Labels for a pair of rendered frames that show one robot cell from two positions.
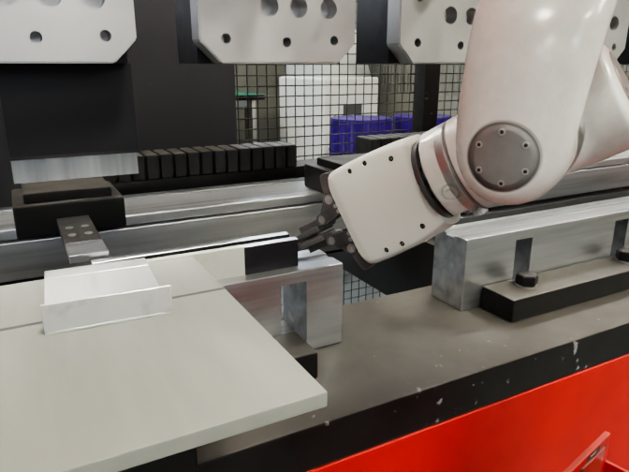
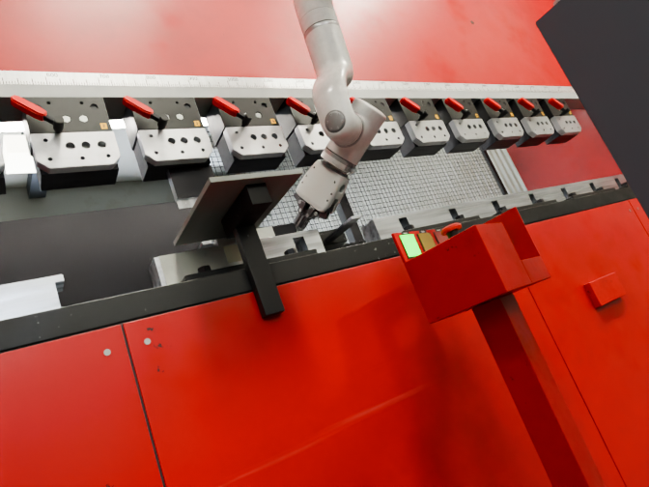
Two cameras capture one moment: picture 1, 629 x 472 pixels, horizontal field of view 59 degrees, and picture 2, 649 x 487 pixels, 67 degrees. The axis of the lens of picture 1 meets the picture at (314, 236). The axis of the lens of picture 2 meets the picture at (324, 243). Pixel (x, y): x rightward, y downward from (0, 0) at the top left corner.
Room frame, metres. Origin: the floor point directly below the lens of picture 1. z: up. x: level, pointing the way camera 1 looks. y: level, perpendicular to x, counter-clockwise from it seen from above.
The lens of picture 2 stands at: (-0.56, 0.11, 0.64)
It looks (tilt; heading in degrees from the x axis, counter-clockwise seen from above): 14 degrees up; 353
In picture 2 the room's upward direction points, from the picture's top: 21 degrees counter-clockwise
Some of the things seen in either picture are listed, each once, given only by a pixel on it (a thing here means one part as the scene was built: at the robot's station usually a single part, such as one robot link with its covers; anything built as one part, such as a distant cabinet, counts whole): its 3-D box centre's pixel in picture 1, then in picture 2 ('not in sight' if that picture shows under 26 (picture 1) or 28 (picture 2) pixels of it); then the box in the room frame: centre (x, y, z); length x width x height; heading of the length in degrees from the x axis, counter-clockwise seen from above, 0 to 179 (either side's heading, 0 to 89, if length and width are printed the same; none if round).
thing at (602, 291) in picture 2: not in sight; (605, 289); (0.82, -0.78, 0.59); 0.15 x 0.02 x 0.07; 118
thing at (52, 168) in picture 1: (72, 122); (194, 186); (0.48, 0.20, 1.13); 0.10 x 0.02 x 0.10; 118
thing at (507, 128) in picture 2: not in sight; (494, 123); (1.03, -0.84, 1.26); 0.15 x 0.09 x 0.17; 118
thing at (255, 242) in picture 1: (201, 262); (256, 237); (0.53, 0.11, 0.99); 0.20 x 0.03 x 0.03; 118
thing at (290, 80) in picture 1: (328, 104); not in sight; (5.95, -0.14, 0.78); 0.87 x 0.74 x 1.56; 32
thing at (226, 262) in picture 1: (174, 271); (245, 237); (0.50, 0.13, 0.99); 0.14 x 0.01 x 0.03; 118
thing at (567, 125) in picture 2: not in sight; (554, 121); (1.22, -1.19, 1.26); 0.15 x 0.09 x 0.17; 118
